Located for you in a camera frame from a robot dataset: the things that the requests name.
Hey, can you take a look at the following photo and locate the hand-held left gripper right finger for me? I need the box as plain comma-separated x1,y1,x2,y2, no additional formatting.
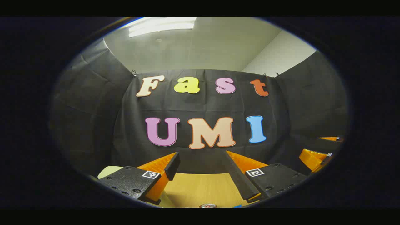
223,150,309,203

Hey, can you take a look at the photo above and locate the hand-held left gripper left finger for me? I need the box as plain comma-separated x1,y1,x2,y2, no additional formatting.
99,152,181,206

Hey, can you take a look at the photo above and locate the green desktop garbage bin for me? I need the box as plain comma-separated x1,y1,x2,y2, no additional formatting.
97,166,124,179

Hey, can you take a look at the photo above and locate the black backdrop cloth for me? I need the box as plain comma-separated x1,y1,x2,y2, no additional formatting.
50,39,350,175

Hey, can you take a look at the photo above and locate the ceiling light panel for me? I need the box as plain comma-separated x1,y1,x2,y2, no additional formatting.
128,17,198,38

